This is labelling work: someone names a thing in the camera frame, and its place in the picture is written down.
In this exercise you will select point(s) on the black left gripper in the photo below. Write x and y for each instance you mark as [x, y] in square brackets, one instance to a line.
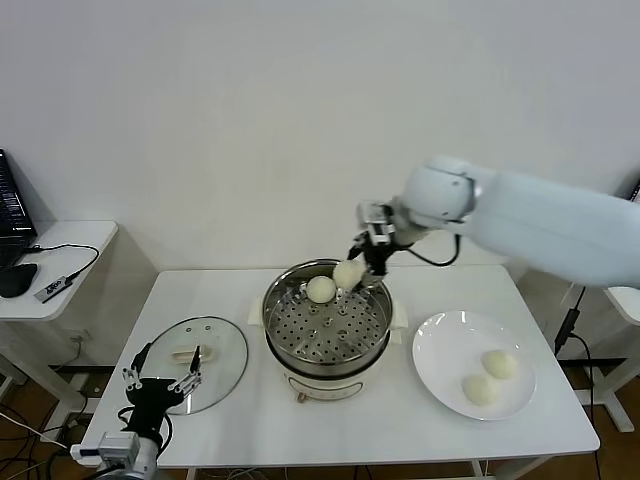
[152, 402]

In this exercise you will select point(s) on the perforated steel steamer basket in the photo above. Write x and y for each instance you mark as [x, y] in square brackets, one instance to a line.
[325, 330]

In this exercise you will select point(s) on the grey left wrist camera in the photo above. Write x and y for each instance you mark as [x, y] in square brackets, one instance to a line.
[117, 445]

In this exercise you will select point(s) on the black laptop with text screen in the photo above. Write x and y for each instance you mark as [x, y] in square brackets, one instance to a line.
[12, 210]

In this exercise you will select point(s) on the round white plate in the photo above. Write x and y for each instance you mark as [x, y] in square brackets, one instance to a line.
[450, 340]

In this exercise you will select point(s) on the white steamed baozi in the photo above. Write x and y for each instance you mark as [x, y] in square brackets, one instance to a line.
[320, 289]
[347, 275]
[499, 363]
[480, 389]

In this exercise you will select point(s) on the black computer mouse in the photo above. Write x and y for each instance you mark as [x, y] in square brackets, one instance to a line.
[20, 280]

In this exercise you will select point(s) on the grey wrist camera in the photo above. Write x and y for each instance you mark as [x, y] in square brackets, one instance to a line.
[117, 445]
[375, 212]

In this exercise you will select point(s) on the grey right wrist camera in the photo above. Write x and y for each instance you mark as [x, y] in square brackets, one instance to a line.
[375, 212]

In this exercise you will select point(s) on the round glass pot lid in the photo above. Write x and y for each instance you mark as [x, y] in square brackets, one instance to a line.
[220, 350]

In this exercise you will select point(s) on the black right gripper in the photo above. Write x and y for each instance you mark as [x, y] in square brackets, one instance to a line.
[380, 252]

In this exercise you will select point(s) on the silver usb hub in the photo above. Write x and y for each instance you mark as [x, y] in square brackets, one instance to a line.
[52, 291]

